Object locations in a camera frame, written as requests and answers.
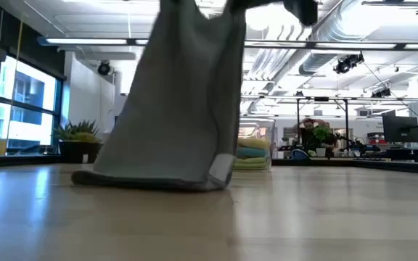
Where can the yellow microfiber towel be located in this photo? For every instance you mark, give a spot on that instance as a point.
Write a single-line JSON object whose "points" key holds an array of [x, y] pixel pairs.
{"points": [[254, 143]]}

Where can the teal microfiber towel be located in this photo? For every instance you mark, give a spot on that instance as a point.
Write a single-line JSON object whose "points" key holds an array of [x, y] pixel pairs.
{"points": [[252, 152]]}

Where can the grey microfiber towel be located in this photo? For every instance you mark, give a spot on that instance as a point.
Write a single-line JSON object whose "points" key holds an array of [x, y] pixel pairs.
{"points": [[180, 108]]}

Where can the green microfiber towel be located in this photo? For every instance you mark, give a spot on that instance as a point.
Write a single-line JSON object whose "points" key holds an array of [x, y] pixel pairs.
{"points": [[250, 163]]}

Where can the black ceiling track lights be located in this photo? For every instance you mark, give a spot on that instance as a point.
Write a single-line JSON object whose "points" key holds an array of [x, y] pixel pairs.
{"points": [[348, 62], [381, 93]]}

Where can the clear plastic bin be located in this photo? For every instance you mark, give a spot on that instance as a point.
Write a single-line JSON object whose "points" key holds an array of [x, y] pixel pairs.
{"points": [[263, 125]]}

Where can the person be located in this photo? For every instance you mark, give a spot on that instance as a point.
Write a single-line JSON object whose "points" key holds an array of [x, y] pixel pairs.
{"points": [[310, 136]]}

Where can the green background plant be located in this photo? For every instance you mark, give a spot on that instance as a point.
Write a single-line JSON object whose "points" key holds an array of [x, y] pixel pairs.
{"points": [[321, 135]]}

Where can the black computer monitor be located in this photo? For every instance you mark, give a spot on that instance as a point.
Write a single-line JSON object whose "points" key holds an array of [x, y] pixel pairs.
{"points": [[399, 128]]}

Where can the potted succulent plant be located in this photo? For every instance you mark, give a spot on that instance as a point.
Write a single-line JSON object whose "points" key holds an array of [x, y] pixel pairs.
{"points": [[78, 139]]}

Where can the large glass window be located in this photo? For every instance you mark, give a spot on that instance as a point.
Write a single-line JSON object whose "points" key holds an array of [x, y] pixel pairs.
{"points": [[27, 94]]}

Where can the black overhead gantry frame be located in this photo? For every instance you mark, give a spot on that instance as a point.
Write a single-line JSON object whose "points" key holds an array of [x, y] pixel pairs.
{"points": [[346, 119]]}

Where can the black ceiling dome camera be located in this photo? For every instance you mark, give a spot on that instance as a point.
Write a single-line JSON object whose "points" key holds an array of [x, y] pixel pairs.
{"points": [[103, 68]]}

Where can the black aluminium table frame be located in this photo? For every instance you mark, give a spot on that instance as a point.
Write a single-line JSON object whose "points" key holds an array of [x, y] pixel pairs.
{"points": [[31, 160]]}

